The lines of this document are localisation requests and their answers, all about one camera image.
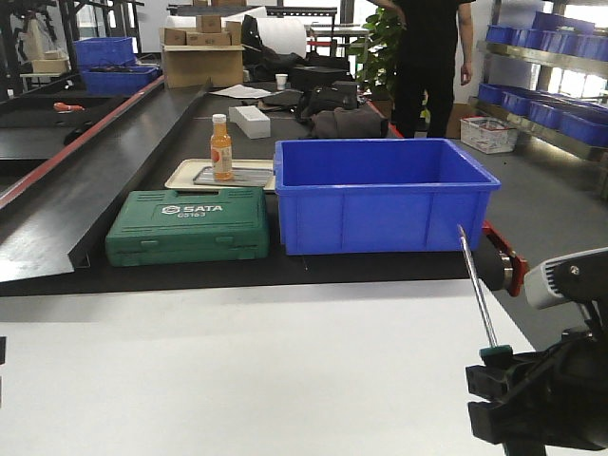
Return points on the green SATA tool case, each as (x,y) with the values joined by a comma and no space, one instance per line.
(167,227)

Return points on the large blue plastic bin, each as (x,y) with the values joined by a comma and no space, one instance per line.
(378,195)

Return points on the beige plastic tray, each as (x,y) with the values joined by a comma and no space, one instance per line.
(182,177)

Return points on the blue bin lower far left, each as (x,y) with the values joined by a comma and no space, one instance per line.
(127,81)

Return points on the green potted plant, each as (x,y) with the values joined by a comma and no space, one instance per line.
(376,53)

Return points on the large cardboard box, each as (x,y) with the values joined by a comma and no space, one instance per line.
(186,65)

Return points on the white paper cup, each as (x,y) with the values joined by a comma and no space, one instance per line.
(281,80)

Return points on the person in black clothes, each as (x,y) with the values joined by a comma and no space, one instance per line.
(426,62)

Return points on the steel shelving rack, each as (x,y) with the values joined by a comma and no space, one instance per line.
(577,125)

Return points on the white foam block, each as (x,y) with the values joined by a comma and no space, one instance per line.
(252,122)

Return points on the white cardboard box on floor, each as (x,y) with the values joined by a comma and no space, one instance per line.
(488,135)

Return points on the orange juice bottle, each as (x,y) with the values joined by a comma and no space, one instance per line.
(221,149)

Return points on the black bag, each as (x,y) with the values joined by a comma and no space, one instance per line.
(322,98)

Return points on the grey metal tray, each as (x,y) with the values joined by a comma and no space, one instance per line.
(242,176)

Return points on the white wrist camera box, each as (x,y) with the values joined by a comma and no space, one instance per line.
(580,277)

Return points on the green-handled screwdriver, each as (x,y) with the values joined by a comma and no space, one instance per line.
(494,355)

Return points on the red conveyor end bracket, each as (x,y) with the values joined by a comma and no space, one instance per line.
(508,267)

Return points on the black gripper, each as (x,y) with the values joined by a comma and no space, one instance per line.
(558,396)

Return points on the dark grey cloth bundle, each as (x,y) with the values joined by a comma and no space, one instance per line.
(340,123)

